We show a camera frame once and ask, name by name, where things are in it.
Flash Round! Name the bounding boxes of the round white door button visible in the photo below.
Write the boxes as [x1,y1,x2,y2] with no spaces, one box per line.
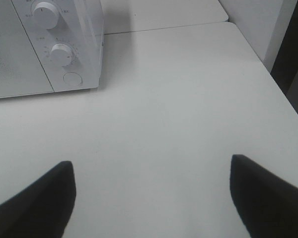
[63,72,82,86]

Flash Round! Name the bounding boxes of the white microwave knob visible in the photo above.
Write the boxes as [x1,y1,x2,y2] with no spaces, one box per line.
[50,44,74,66]
[32,1,60,29]

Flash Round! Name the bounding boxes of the white microwave door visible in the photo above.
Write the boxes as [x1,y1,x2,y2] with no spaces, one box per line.
[0,0,53,98]

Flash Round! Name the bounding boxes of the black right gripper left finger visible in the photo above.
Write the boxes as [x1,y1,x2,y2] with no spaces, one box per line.
[0,161,76,238]

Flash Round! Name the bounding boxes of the white microwave oven body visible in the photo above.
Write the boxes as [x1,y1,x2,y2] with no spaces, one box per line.
[12,0,104,92]

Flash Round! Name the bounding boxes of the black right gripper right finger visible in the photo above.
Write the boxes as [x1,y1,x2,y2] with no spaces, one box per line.
[229,155,298,238]

